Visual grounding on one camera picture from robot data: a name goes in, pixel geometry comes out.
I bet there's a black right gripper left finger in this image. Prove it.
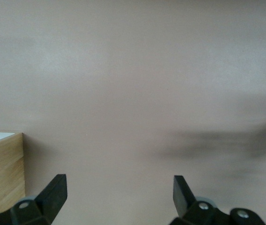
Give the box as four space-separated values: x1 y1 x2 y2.
10 173 68 225

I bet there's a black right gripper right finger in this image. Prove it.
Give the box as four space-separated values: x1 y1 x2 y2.
169 175 230 225

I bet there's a wooden drawer cabinet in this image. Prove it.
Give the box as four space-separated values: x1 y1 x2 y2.
0 131 26 213

